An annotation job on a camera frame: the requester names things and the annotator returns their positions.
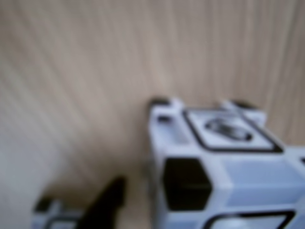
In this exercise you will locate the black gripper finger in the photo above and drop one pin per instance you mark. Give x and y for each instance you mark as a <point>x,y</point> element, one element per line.
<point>104,207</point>

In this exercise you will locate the white cube crossed-loops symbol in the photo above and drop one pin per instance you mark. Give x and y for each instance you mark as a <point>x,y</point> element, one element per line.
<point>54,214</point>

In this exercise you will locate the white cube lightning symbol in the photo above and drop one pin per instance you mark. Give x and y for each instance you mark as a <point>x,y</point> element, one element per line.
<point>250,171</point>

